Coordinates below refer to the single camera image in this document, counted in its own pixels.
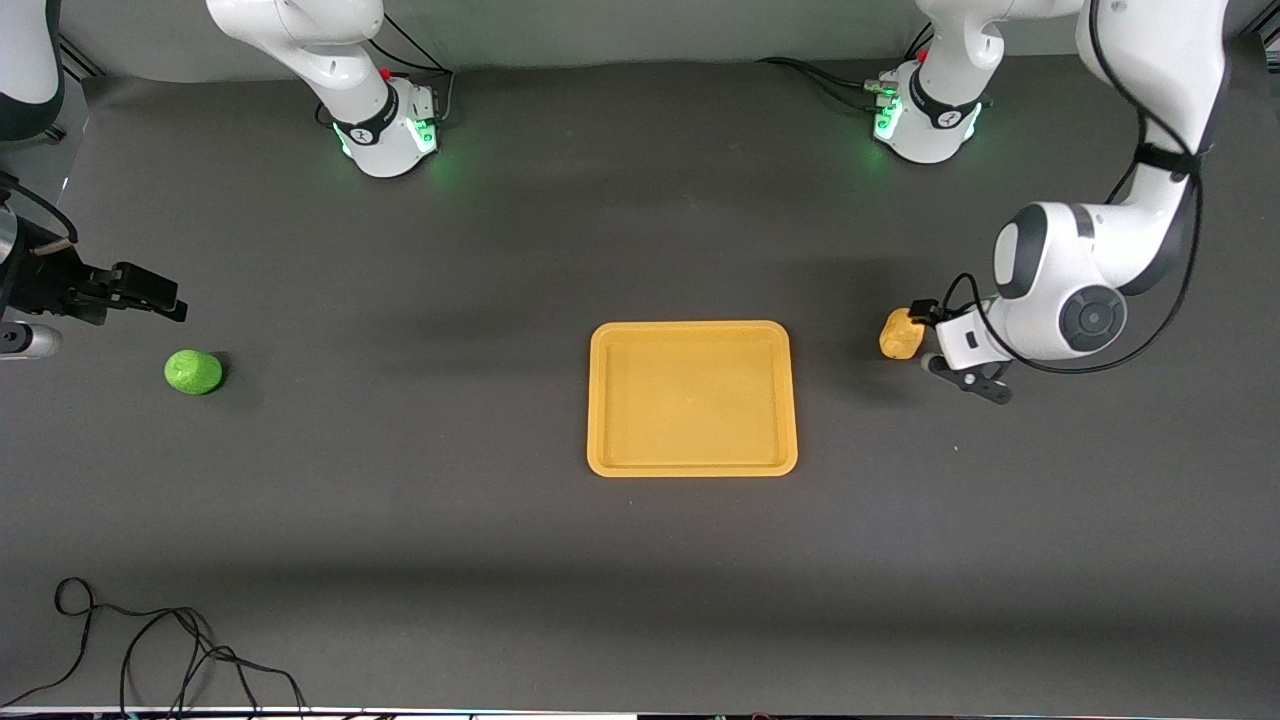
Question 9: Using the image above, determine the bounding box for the yellow potato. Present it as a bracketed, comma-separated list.
[879, 308, 923, 361]

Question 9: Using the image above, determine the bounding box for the green apple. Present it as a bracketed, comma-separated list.
[164, 349, 225, 396]

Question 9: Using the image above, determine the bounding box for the yellow plastic tray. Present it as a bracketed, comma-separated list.
[586, 320, 799, 478]

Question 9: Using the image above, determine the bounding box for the dark grey table mat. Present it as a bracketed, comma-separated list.
[0, 40, 1280, 713]

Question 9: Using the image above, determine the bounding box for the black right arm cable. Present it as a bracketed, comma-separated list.
[0, 170, 79, 251]

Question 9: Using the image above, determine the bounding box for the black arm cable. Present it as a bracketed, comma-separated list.
[940, 0, 1206, 377]
[0, 170, 79, 251]

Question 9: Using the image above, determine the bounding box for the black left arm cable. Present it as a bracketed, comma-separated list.
[940, 0, 1206, 377]

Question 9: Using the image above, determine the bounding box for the black left base cable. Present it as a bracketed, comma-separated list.
[756, 56, 901, 113]

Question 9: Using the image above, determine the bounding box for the black base cable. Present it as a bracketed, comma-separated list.
[370, 12, 457, 126]
[756, 56, 901, 113]

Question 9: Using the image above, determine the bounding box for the loose thin black cable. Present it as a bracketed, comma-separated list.
[0, 577, 307, 717]

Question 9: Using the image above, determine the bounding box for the black right base cable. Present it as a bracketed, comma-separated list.
[370, 12, 457, 126]

